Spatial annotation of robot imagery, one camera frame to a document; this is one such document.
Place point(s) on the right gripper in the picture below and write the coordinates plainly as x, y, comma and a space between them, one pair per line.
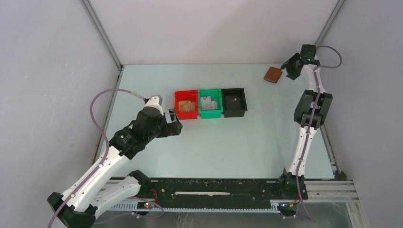
292, 74

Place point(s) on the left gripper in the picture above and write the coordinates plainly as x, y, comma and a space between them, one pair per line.
172, 128

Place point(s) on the brown leather card holder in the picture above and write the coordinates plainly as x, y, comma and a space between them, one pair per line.
273, 74

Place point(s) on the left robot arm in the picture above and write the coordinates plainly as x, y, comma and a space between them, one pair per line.
81, 204

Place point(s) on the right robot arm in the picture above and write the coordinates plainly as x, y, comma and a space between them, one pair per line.
310, 114

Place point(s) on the orange cards in red bin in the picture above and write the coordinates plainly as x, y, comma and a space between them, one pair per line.
186, 106

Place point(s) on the white cards in green bin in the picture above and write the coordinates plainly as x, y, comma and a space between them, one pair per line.
207, 104

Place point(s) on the red plastic bin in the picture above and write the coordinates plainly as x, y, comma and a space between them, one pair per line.
191, 95

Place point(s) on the green plastic bin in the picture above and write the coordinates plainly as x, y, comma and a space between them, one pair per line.
216, 96

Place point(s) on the black plastic bin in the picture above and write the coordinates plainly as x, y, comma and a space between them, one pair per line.
241, 94

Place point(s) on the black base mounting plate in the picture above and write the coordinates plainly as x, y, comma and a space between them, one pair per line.
183, 193

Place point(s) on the aluminium frame rails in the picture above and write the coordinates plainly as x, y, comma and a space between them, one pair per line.
336, 190

